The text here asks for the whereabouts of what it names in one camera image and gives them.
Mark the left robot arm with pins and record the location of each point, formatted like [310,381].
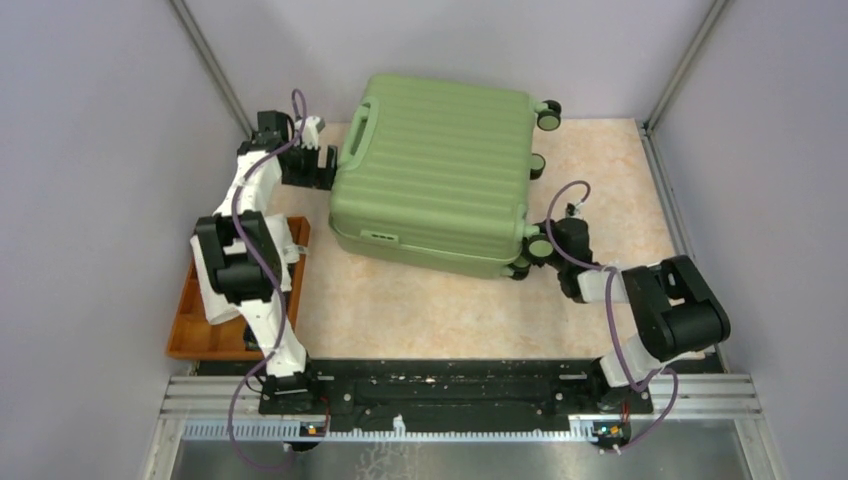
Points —
[242,253]

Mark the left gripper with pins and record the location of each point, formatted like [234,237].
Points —
[319,178]

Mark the green suitcase blue lining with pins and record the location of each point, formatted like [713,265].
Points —
[435,173]

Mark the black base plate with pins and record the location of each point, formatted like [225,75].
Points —
[460,396]

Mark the white fluffy towel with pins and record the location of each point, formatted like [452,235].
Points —
[217,309]

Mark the orange wooden tray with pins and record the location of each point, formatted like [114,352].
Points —
[193,338]

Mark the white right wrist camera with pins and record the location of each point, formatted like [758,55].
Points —
[574,210]

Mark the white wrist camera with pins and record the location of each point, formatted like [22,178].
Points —
[310,129]
[574,210]

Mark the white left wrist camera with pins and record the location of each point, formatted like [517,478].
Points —
[310,129]

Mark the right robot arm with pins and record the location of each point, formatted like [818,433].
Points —
[655,313]

